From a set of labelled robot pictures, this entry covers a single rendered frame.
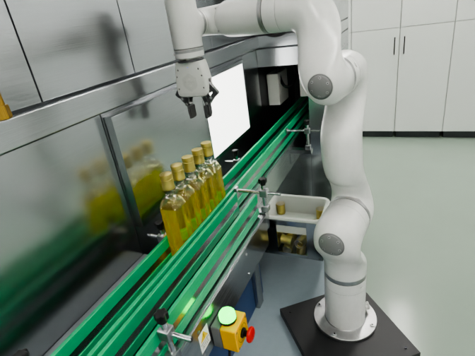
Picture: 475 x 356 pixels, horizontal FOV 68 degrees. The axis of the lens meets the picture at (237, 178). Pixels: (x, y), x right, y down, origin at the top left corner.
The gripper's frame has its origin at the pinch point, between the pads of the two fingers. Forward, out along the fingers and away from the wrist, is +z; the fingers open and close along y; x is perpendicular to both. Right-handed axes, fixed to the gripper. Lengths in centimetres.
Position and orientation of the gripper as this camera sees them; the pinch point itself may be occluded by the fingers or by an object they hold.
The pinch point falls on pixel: (200, 111)
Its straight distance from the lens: 110.0
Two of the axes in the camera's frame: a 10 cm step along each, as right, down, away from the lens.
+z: 1.3, 9.0, 4.2
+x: 3.9, -4.4, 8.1
